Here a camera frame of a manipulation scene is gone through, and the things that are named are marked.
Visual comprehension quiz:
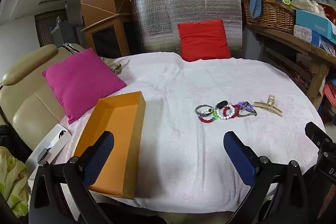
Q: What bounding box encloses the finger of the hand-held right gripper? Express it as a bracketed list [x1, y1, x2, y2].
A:
[304, 122, 334, 147]

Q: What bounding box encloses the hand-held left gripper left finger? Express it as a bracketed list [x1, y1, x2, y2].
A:
[28, 130, 116, 224]

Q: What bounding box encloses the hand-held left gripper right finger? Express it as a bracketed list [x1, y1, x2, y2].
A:
[223, 131, 315, 224]

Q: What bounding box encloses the orange cardboard box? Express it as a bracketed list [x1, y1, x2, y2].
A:
[71, 91, 146, 200]

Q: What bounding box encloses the metal band wristwatch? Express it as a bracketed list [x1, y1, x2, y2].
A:
[237, 110, 258, 118]

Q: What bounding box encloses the red and white bead bracelet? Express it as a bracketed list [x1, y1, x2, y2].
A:
[223, 104, 241, 118]

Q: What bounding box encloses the dark red bead bracelet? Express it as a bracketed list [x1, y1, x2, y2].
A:
[198, 115, 215, 124]

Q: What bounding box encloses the purple bead bracelet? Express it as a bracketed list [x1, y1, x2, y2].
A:
[237, 101, 255, 112]

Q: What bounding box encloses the beige hair claw clip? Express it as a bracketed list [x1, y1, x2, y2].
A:
[253, 94, 284, 118]

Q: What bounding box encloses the silver bangle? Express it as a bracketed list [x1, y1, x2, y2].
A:
[195, 105, 214, 117]

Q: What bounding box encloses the red plastic crate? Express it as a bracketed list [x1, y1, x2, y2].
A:
[322, 82, 336, 121]

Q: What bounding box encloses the white cardboard box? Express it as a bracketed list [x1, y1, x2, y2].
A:
[25, 123, 72, 170]

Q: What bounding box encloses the pink pillow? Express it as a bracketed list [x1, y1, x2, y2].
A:
[42, 47, 128, 125]

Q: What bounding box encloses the wooden bench shelf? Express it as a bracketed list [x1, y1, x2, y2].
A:
[245, 23, 336, 109]

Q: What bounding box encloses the green patterned cloth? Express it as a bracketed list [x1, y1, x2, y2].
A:
[0, 146, 30, 217]

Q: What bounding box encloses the beige patterned cloth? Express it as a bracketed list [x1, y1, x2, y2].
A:
[101, 56, 131, 75]

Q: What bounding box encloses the white towel blanket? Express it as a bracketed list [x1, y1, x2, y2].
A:
[52, 52, 327, 214]

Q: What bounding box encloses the beige leather sofa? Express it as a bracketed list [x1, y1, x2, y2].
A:
[0, 44, 88, 159]

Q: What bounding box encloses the white floral box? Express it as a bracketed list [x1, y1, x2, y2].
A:
[293, 25, 322, 47]

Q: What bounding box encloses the blue cardboard box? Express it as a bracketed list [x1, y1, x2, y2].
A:
[295, 9, 336, 46]

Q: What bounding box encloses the striped cloth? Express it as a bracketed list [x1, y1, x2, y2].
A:
[62, 43, 80, 54]

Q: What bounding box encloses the red pillow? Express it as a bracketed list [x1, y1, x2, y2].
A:
[177, 19, 232, 62]

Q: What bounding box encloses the wooden cabinet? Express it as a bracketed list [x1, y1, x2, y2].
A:
[81, 14, 132, 57]

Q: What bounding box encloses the wicker basket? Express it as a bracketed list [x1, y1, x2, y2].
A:
[241, 0, 298, 35]

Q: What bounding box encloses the silver insulation sheet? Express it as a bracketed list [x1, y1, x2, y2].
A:
[131, 0, 243, 60]

